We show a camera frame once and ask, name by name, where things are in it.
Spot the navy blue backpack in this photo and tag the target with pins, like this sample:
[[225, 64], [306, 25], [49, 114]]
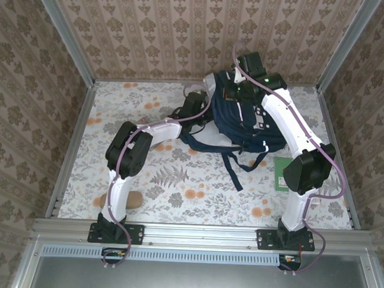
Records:
[[243, 130]]

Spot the tan fabric pencil case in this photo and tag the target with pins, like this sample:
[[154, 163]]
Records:
[[135, 200]]

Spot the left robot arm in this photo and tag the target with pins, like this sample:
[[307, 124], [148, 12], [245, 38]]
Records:
[[124, 150]]

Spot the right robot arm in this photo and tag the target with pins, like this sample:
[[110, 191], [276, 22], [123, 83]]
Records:
[[308, 174]]

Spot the floral table cover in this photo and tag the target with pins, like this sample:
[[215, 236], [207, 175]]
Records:
[[193, 182]]

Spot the green card box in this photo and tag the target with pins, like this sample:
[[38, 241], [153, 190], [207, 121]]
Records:
[[278, 173]]

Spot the grey metal panel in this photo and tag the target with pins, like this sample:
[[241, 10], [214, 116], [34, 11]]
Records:
[[189, 281]]

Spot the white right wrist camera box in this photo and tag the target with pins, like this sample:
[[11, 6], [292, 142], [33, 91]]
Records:
[[239, 77]]

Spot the thin aluminium rail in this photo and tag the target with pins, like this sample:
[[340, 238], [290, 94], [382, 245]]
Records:
[[134, 78]]

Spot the aluminium side rail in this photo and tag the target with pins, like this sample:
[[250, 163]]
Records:
[[74, 142], [334, 140]]

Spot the aluminium frame post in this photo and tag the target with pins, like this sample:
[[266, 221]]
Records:
[[346, 48], [64, 39]]

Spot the aluminium cross rail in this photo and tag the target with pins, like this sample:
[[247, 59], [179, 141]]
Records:
[[200, 235]]

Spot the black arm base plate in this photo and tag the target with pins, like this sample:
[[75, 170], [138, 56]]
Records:
[[264, 239], [134, 234]]

